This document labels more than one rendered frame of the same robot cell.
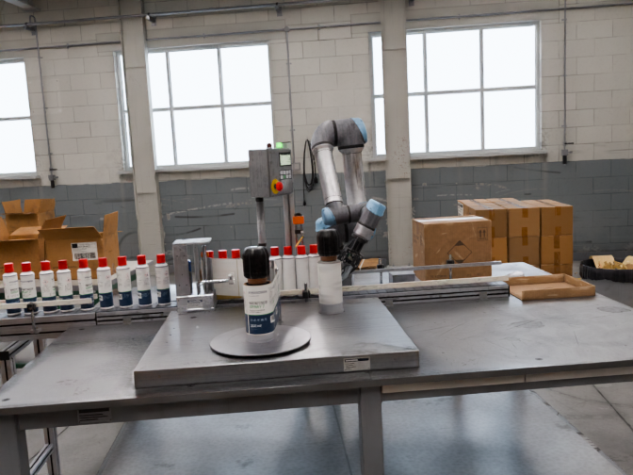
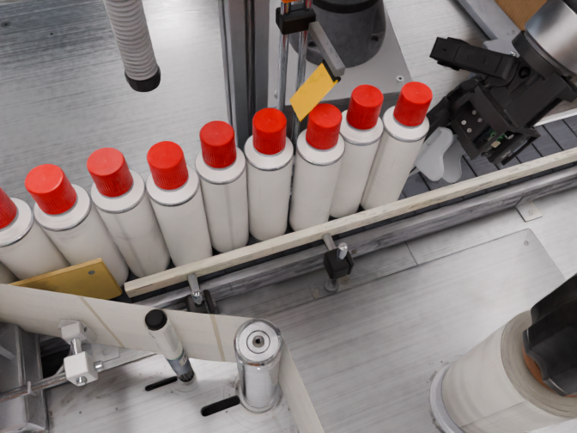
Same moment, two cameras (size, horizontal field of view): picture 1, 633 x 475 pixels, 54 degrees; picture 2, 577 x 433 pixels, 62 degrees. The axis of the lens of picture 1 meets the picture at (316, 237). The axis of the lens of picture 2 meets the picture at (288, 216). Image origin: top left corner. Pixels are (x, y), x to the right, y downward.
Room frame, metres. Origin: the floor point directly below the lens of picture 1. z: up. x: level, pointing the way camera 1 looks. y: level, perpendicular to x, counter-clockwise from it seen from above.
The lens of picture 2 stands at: (2.15, 0.21, 1.43)
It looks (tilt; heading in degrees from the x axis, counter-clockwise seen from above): 59 degrees down; 339
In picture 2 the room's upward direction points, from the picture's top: 5 degrees clockwise
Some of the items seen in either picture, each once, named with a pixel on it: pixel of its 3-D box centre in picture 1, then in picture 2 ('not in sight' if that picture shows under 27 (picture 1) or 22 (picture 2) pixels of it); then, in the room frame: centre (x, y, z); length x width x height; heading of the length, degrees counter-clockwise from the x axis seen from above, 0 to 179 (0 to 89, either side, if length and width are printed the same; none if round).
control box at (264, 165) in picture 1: (271, 171); not in sight; (2.54, 0.17, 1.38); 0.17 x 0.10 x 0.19; 149
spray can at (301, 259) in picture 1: (302, 270); (315, 176); (2.45, 0.06, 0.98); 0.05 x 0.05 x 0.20
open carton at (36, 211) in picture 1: (28, 219); not in sight; (5.95, 2.75, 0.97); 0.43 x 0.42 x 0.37; 170
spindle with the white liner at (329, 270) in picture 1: (329, 270); (535, 369); (2.19, -0.04, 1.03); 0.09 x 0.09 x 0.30
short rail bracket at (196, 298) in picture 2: not in sight; (199, 298); (2.38, 0.22, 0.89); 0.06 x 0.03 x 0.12; 4
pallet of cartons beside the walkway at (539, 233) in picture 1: (510, 249); not in sight; (5.85, -1.84, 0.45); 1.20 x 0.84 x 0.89; 175
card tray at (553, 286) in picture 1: (544, 286); not in sight; (2.53, -0.94, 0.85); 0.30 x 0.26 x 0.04; 94
